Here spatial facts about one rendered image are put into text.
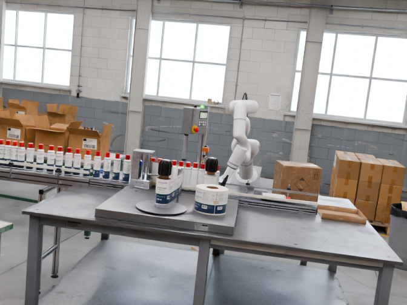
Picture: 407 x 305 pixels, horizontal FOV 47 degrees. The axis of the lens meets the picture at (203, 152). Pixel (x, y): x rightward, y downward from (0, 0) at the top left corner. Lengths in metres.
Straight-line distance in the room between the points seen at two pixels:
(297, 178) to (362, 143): 5.15
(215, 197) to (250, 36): 6.23
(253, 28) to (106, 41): 2.90
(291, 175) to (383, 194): 3.08
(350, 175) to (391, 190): 0.53
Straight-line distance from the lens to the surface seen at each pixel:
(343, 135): 8.65
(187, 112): 3.38
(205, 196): 2.82
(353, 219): 3.37
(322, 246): 2.72
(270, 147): 8.72
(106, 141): 5.03
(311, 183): 3.63
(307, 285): 3.82
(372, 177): 6.48
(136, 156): 3.30
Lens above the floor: 1.62
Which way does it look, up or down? 8 degrees down
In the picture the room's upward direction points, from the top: 6 degrees clockwise
